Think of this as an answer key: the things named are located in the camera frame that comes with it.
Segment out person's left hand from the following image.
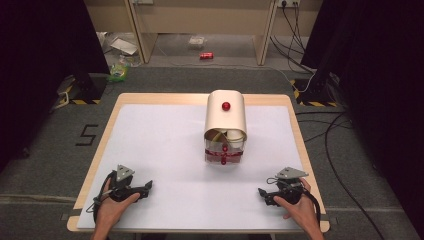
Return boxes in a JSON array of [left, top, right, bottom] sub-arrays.
[[94, 178, 141, 233]]

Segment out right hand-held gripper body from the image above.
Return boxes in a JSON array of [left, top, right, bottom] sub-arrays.
[[266, 166, 310, 206]]

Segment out clear plastic bag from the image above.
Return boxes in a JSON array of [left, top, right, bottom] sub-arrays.
[[187, 35, 208, 51]]

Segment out white paper sheet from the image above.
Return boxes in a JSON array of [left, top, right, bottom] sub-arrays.
[[109, 36, 139, 56]]

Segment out white box with red knobs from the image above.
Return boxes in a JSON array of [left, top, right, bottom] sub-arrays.
[[203, 89, 249, 167]]

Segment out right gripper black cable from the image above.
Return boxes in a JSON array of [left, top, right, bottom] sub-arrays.
[[301, 188, 323, 232]]

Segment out black floor cables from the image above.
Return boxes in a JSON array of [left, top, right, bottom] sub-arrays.
[[295, 110, 388, 240]]

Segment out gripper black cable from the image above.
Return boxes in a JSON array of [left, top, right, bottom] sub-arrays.
[[85, 172, 116, 224], [301, 188, 323, 232]]

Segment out white table mat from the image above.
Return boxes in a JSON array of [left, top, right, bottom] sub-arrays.
[[76, 103, 320, 232]]

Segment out brown and yellow bowl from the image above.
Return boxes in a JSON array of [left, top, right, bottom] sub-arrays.
[[204, 129, 228, 144]]

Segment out black curtain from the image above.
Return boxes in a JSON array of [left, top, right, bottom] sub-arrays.
[[0, 0, 111, 173], [300, 0, 424, 231]]

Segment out beige wooden desk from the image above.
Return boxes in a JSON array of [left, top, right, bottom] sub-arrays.
[[83, 0, 324, 67]]

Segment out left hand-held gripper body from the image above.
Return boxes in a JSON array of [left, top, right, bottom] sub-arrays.
[[108, 164, 142, 203]]

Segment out white floor cable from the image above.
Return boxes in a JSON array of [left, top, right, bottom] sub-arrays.
[[155, 43, 316, 95]]

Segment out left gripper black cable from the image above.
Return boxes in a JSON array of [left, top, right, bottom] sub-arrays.
[[85, 172, 116, 224]]

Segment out white wall socket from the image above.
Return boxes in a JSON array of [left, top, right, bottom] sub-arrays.
[[277, 0, 301, 9]]

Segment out white cup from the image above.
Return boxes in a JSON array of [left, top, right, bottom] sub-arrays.
[[226, 129, 246, 150]]

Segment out person's right hand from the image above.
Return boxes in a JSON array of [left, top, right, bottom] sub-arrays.
[[273, 176, 317, 232]]

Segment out clear plastic bottle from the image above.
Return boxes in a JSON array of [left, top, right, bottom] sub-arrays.
[[118, 54, 142, 68]]

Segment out black power cables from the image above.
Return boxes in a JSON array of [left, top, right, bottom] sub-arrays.
[[269, 2, 316, 75]]

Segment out green snack packet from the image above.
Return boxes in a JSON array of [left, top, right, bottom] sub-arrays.
[[106, 61, 131, 84]]

